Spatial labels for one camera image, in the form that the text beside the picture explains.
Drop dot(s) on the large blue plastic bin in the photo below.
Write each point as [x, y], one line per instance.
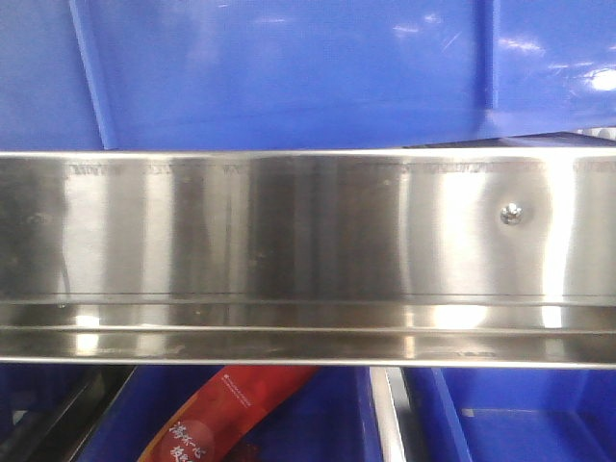
[171, 75]

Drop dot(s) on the lower right blue bin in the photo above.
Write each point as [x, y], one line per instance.
[515, 414]

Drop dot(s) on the lower left blue bin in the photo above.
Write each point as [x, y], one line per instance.
[55, 412]

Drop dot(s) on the stainless steel rack beam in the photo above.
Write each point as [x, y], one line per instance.
[386, 257]

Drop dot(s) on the silver screw on beam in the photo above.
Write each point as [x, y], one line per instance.
[511, 214]

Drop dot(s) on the red snack package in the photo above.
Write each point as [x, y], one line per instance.
[219, 414]

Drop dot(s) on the steel divider rail below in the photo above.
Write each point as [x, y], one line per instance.
[390, 401]

